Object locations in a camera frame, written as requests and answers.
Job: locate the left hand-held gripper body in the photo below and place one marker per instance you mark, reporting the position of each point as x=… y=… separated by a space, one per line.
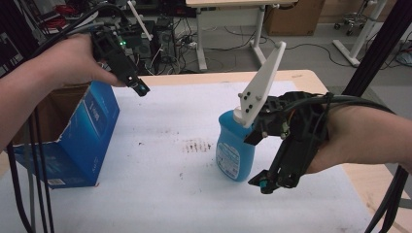
x=113 y=48

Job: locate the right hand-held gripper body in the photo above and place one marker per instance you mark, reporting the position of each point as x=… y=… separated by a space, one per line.
x=301 y=129

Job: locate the blue detergent bottle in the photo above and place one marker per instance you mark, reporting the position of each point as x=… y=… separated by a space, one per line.
x=231 y=152

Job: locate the blue cardboard box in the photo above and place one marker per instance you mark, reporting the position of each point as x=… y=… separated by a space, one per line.
x=87 y=129

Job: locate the person's right hand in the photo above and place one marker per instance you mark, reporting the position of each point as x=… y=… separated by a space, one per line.
x=340 y=139

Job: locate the person's left hand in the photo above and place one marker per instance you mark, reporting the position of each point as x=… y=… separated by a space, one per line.
x=74 y=59

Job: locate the computer tower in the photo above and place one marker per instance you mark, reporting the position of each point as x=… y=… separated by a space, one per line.
x=165 y=39

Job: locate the white power strip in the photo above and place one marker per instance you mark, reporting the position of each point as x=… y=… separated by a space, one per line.
x=191 y=44

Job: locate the white foam mat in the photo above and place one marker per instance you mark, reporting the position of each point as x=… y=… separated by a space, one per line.
x=162 y=194

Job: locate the brown cardboard box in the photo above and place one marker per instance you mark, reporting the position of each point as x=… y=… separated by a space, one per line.
x=291 y=19

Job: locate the white stand leg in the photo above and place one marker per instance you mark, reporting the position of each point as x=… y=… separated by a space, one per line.
x=366 y=29

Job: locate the office chair base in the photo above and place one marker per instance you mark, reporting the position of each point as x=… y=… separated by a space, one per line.
x=351 y=19

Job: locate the white desk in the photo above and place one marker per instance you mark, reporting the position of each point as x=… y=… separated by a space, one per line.
x=226 y=2

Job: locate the black frame pole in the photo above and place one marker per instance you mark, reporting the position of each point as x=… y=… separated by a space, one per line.
x=382 y=42

